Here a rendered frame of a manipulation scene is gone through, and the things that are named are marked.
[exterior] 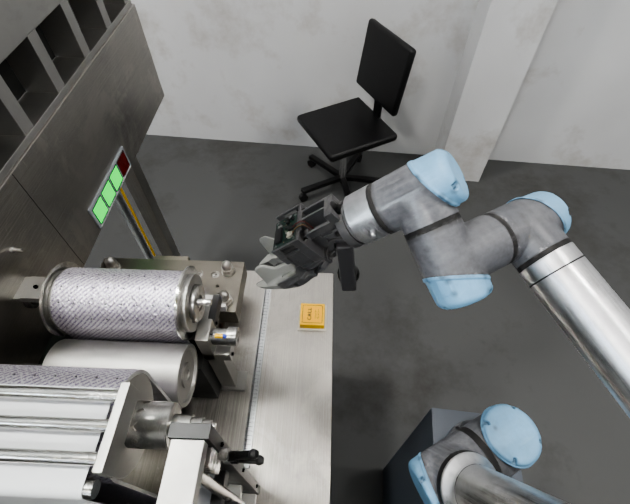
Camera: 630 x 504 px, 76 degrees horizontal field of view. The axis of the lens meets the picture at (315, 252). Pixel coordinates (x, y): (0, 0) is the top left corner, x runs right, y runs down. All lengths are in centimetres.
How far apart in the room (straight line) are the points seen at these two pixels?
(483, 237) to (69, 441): 55
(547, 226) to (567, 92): 254
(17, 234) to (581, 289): 94
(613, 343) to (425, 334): 170
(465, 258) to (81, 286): 67
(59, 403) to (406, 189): 51
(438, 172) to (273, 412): 78
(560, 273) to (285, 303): 82
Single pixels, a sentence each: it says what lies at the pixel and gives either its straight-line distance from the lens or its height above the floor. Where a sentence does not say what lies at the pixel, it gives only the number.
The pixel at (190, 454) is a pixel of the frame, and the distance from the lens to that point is 54.
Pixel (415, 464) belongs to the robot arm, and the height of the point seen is 110.
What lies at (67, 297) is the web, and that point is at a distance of 88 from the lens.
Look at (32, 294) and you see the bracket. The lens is 94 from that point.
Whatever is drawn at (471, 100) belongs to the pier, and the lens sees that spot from 267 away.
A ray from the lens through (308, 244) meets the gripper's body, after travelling 58.
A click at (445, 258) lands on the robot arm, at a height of 156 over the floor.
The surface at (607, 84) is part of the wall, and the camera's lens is 317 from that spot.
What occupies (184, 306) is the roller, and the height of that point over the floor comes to 130.
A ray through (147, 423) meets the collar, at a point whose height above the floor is 137.
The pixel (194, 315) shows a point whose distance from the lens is 81.
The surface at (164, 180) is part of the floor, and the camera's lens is 306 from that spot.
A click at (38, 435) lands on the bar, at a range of 62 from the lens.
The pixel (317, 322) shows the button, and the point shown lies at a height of 92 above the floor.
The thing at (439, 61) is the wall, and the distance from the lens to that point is 280.
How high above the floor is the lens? 195
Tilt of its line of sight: 53 degrees down
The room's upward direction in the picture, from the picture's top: straight up
